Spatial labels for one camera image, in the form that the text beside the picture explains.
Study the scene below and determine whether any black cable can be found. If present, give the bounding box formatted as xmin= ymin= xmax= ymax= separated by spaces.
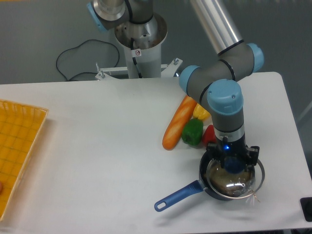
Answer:
xmin=56 ymin=39 xmax=120 ymax=81

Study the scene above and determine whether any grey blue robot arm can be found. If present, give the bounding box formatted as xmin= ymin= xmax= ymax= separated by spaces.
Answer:
xmin=87 ymin=0 xmax=264 ymax=168

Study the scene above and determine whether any black object at edge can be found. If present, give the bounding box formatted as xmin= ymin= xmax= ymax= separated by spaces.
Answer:
xmin=300 ymin=197 xmax=312 ymax=222

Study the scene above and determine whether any glass pot lid blue knob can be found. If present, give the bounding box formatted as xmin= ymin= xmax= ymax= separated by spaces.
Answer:
xmin=206 ymin=159 xmax=265 ymax=200

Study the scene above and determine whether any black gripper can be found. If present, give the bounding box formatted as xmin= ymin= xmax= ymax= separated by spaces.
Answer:
xmin=206 ymin=135 xmax=260 ymax=172

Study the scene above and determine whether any bagged bread slice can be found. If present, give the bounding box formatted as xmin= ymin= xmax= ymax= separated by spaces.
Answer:
xmin=206 ymin=168 xmax=264 ymax=200

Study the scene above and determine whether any blue saucepan with handle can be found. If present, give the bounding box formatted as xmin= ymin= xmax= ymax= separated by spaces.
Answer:
xmin=154 ymin=143 xmax=263 ymax=212

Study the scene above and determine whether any yellow bell pepper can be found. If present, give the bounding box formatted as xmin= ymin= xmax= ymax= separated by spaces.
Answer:
xmin=193 ymin=104 xmax=211 ymax=120

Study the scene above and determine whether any green bell pepper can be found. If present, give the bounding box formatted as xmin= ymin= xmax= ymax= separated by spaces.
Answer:
xmin=181 ymin=118 xmax=203 ymax=146

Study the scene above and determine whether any red bell pepper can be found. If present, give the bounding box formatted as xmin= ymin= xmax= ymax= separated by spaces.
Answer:
xmin=201 ymin=125 xmax=216 ymax=147

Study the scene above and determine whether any yellow woven basket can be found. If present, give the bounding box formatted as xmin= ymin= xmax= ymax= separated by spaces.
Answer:
xmin=0 ymin=99 xmax=49 ymax=221

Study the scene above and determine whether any orange baguette loaf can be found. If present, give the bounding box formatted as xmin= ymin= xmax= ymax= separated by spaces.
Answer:
xmin=162 ymin=96 xmax=197 ymax=150

